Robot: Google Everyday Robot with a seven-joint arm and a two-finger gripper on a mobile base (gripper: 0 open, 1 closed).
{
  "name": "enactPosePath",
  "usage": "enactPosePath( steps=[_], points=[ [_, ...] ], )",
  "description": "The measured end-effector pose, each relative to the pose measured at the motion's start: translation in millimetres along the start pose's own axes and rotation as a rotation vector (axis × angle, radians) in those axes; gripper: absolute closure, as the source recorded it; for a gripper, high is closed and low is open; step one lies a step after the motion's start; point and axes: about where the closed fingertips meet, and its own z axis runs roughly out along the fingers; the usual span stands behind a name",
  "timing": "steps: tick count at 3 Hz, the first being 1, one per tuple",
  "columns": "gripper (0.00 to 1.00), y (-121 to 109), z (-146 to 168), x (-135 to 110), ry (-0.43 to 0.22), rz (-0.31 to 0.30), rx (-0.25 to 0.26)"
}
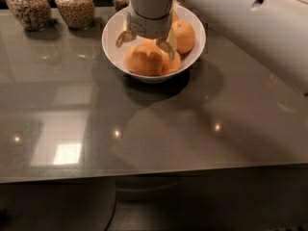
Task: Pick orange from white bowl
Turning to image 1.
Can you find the large orange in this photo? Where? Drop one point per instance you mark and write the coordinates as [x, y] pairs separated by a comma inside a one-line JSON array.
[[144, 60]]

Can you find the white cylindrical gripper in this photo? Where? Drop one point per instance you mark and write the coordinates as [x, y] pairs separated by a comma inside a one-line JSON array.
[[149, 25]]

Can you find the white ceramic bowl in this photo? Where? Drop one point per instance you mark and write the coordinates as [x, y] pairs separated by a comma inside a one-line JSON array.
[[117, 55]]

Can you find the far left glass jar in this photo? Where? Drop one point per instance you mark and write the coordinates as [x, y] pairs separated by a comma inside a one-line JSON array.
[[33, 15]]

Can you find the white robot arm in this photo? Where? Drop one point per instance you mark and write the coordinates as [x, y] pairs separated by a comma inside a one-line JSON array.
[[274, 32]]

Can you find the front right orange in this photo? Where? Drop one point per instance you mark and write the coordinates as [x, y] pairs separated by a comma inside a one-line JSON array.
[[170, 66]]

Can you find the top back orange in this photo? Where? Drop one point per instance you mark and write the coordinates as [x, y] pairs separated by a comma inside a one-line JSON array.
[[174, 16]]

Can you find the middle small orange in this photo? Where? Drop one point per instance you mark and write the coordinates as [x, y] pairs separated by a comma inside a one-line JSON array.
[[148, 41]]

